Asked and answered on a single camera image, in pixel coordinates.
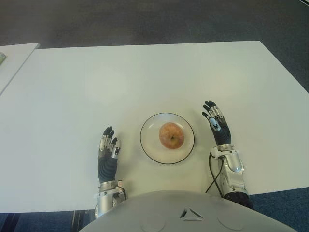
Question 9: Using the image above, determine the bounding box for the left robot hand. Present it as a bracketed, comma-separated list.
[97, 125, 121, 184]

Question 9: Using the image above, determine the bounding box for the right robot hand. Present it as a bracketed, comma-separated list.
[201, 100, 233, 147]

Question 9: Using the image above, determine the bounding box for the red yellow apple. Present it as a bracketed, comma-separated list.
[158, 122, 185, 149]

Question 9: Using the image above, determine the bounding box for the white plate with black rim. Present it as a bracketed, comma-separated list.
[140, 112, 196, 165]

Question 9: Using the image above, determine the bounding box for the grey robot torso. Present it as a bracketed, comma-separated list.
[78, 190, 301, 232]

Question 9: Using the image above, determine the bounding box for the thin black cable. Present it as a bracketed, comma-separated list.
[205, 151, 226, 197]

